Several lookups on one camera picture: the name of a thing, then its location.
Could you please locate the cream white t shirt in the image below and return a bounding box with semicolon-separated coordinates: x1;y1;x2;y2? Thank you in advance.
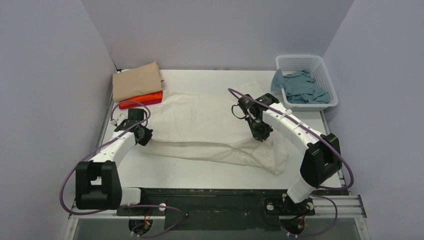
140;90;289;175

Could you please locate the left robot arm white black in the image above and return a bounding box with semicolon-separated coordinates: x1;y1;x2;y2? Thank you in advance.
75;108;153;215

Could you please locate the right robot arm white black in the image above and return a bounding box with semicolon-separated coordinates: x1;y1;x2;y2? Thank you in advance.
237;93;342;215

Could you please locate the folded red t shirt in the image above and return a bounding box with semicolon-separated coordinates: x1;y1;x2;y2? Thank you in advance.
118;98;162;110

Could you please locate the folded orange t shirt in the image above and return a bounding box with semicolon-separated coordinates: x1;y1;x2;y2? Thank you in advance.
119;91;163;110

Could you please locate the folded beige t shirt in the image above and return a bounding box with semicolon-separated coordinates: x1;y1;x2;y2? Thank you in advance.
112;61;164;103

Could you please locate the teal blue t shirt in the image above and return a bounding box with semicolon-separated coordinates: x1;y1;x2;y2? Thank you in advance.
270;69;331;104

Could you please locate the white plastic basket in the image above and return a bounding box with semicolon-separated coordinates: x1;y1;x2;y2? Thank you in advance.
270;54;339;112

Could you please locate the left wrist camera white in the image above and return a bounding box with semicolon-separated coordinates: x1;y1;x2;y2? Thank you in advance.
109;113;128;127

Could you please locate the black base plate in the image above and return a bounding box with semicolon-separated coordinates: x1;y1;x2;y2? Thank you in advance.
116;188;341;235

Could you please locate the aluminium rail frame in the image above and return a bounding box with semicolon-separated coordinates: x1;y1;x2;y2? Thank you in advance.
67;96;367;220

